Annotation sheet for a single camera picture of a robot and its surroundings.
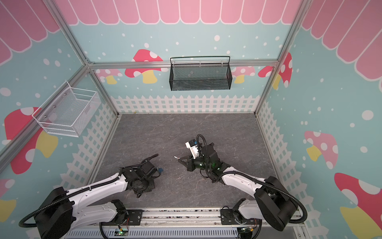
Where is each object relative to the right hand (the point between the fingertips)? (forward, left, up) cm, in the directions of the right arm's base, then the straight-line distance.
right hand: (178, 160), depth 77 cm
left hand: (-10, +17, -16) cm, 25 cm away
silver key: (+2, +1, 0) cm, 2 cm away
